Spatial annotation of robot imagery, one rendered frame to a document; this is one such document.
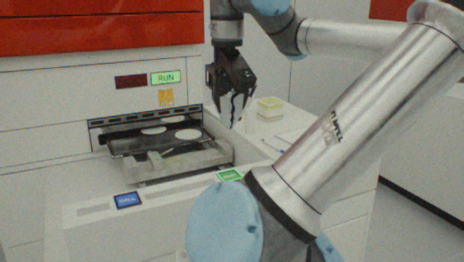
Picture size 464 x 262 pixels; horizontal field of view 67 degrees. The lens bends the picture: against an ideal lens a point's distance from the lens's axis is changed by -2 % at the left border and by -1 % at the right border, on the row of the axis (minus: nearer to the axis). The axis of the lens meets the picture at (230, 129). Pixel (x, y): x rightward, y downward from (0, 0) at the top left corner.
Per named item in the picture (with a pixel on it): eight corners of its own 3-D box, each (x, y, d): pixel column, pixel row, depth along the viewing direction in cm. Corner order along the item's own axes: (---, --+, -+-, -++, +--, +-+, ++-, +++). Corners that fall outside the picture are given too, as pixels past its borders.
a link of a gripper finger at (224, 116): (221, 123, 90) (221, 88, 86) (231, 130, 85) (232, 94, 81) (210, 124, 88) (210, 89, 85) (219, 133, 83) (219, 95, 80)
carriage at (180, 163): (122, 173, 115) (121, 166, 114) (223, 152, 130) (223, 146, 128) (126, 185, 108) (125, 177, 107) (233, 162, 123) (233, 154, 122)
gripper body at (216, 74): (232, 84, 89) (232, 36, 85) (248, 93, 82) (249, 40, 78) (204, 88, 86) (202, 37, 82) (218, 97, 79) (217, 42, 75)
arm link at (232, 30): (250, 20, 76) (215, 21, 73) (249, 41, 78) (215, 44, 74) (234, 17, 82) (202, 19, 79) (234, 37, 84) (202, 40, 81)
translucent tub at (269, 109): (256, 116, 133) (256, 99, 131) (273, 114, 136) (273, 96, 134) (266, 122, 127) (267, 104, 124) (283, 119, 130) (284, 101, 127)
